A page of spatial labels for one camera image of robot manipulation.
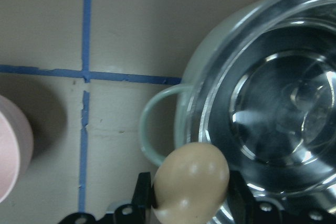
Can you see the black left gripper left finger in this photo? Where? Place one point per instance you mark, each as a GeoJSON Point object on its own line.
{"type": "Point", "coordinates": [144, 196]}

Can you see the pink bowl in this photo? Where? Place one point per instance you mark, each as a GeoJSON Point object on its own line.
{"type": "Point", "coordinates": [17, 144]}

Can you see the pale green electric pot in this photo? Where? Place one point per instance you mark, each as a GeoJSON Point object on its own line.
{"type": "Point", "coordinates": [261, 88]}

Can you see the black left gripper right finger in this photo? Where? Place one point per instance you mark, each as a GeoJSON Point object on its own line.
{"type": "Point", "coordinates": [240, 200]}

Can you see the brown egg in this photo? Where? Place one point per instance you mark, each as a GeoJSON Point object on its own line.
{"type": "Point", "coordinates": [191, 184]}

